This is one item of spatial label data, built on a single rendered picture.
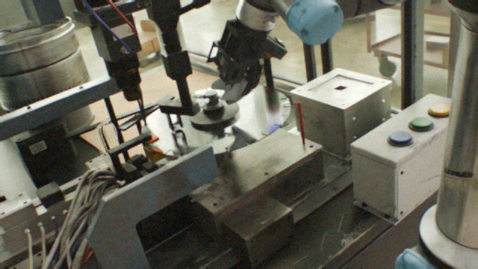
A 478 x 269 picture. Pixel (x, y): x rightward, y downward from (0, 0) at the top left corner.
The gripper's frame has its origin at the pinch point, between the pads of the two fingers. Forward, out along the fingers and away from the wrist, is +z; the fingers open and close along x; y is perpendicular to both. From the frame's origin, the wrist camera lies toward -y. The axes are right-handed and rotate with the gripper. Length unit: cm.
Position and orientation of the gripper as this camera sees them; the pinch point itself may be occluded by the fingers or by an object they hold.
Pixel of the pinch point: (231, 98)
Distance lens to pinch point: 96.2
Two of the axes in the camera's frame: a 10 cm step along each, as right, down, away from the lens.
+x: 5.8, 7.0, -4.3
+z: -3.0, 6.7, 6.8
